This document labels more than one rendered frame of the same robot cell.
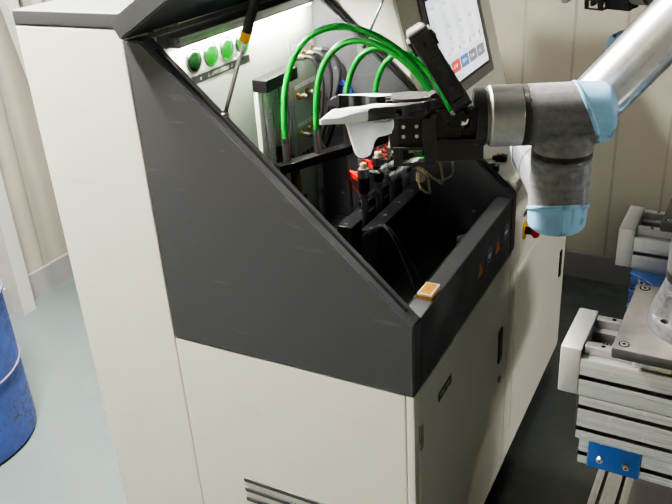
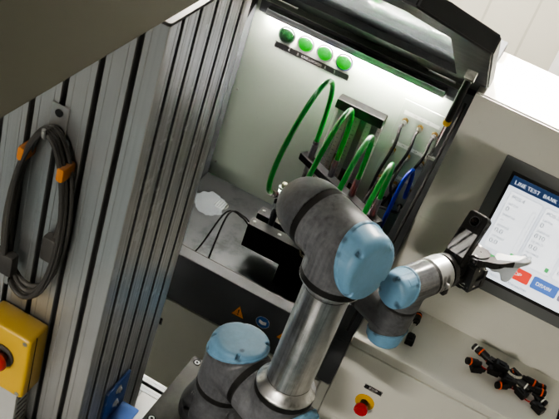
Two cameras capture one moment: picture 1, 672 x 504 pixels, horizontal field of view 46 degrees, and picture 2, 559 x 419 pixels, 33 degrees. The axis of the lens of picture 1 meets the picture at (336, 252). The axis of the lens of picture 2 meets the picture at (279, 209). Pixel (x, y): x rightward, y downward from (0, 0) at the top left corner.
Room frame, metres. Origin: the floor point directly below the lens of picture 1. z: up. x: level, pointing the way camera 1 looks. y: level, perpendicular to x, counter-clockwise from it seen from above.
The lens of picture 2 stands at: (1.08, -2.07, 2.54)
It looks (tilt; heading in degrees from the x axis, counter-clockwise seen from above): 36 degrees down; 73
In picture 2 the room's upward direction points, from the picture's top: 20 degrees clockwise
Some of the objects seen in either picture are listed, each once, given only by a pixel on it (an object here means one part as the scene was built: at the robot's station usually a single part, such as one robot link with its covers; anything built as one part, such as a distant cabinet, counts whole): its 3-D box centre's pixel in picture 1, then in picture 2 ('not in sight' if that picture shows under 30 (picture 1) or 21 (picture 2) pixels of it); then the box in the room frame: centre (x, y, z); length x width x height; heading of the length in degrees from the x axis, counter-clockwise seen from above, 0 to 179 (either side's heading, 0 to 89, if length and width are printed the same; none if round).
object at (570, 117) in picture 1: (565, 115); not in sight; (0.93, -0.29, 1.43); 0.11 x 0.08 x 0.09; 86
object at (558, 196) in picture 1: (556, 184); not in sight; (0.95, -0.29, 1.34); 0.11 x 0.08 x 0.11; 176
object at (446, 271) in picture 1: (463, 279); (224, 297); (1.55, -0.28, 0.87); 0.62 x 0.04 x 0.16; 151
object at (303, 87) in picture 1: (309, 90); (405, 155); (2.00, 0.04, 1.20); 0.13 x 0.03 x 0.31; 151
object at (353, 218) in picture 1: (387, 228); (301, 262); (1.77, -0.13, 0.91); 0.34 x 0.10 x 0.15; 151
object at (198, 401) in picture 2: not in sight; (220, 396); (1.47, -0.81, 1.09); 0.15 x 0.15 x 0.10
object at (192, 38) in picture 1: (249, 17); (354, 51); (1.79, 0.16, 1.43); 0.54 x 0.03 x 0.02; 151
